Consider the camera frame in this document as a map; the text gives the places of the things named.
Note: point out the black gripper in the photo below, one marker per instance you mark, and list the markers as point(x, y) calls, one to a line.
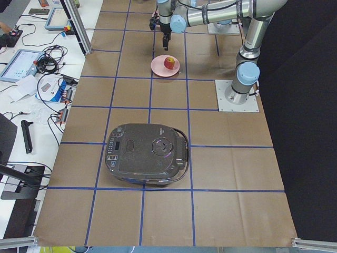
point(166, 28)

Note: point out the red yellow apple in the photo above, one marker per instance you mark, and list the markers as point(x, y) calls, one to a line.
point(169, 62)

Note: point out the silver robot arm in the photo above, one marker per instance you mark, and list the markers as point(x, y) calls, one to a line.
point(250, 17)

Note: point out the pink plate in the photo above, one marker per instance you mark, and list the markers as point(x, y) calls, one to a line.
point(158, 68)

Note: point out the far teach pendant tablet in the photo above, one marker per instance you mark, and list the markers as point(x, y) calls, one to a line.
point(57, 20)

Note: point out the teach pendant tablet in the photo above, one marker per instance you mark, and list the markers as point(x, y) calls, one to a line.
point(21, 65)
point(57, 20)

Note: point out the black rice cooker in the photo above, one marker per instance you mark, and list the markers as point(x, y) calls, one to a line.
point(146, 153)

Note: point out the blue white box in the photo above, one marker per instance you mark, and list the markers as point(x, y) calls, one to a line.
point(50, 88)

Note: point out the near teach pendant tablet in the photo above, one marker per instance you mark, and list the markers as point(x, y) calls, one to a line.
point(21, 65)

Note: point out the black bar tool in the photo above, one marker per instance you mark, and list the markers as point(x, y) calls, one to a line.
point(26, 135)

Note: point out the black monitor stand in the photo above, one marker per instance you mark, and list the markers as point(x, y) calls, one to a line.
point(23, 181)

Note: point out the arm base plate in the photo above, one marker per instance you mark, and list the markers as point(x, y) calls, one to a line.
point(223, 29)
point(230, 101)

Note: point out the aluminium frame post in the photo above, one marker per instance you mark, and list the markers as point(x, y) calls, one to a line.
point(77, 25)

